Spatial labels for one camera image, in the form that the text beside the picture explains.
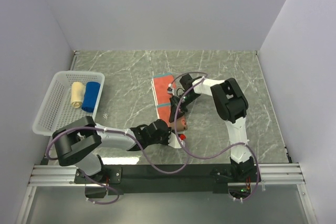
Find white plastic basket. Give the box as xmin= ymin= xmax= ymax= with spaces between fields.
xmin=32 ymin=71 xmax=105 ymax=136

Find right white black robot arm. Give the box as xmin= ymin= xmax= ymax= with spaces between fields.
xmin=167 ymin=72 xmax=260 ymax=182

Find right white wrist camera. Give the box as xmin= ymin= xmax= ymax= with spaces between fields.
xmin=167 ymin=82 xmax=176 ymax=96

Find aluminium rail frame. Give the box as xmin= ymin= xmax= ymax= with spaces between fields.
xmin=17 ymin=50 xmax=313 ymax=223

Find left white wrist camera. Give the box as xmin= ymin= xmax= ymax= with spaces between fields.
xmin=169 ymin=132 xmax=186 ymax=149

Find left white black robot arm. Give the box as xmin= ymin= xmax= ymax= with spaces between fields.
xmin=52 ymin=116 xmax=171 ymax=183

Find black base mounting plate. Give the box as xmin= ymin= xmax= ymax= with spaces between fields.
xmin=73 ymin=164 xmax=262 ymax=199

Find rolled beige towel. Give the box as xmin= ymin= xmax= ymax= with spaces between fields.
xmin=71 ymin=82 xmax=86 ymax=109

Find rolled blue towel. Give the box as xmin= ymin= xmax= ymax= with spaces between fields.
xmin=81 ymin=81 xmax=100 ymax=113

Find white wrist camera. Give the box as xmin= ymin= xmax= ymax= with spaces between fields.
xmin=167 ymin=82 xmax=176 ymax=96
xmin=169 ymin=132 xmax=186 ymax=149

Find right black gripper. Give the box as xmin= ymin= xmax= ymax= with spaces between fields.
xmin=169 ymin=93 xmax=201 ymax=123

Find brown orange bear towel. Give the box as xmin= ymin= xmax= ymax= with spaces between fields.
xmin=152 ymin=73 xmax=175 ymax=129

